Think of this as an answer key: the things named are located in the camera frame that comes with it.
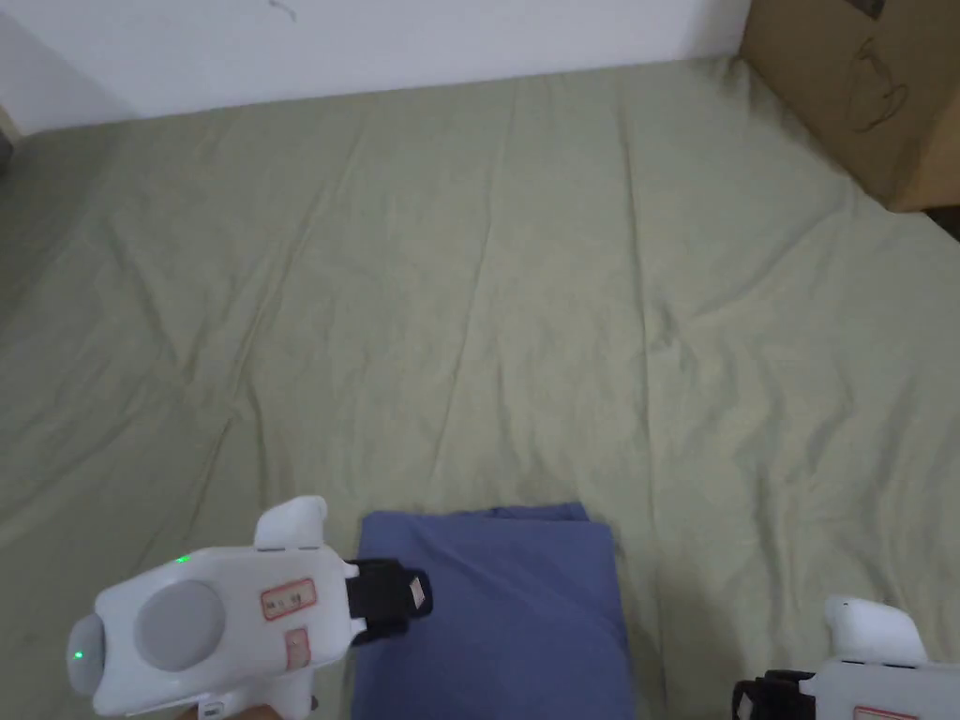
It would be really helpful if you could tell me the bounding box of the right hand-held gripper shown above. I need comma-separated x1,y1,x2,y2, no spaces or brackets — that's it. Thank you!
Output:
730,595,960,720

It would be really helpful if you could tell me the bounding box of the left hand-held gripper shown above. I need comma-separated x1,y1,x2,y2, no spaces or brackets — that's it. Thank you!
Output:
66,494,436,720

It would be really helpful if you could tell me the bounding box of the dark blue garment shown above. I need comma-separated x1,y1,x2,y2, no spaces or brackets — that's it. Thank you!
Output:
349,502,633,720

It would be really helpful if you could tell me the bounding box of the person's left hand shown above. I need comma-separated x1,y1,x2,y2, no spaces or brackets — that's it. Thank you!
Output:
176,703,320,720

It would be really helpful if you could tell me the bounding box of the bed with pale green sheet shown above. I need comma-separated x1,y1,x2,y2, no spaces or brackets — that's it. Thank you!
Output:
0,53,960,720

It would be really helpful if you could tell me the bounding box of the brown cardboard carton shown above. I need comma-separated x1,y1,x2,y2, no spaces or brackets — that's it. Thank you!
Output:
738,0,960,216

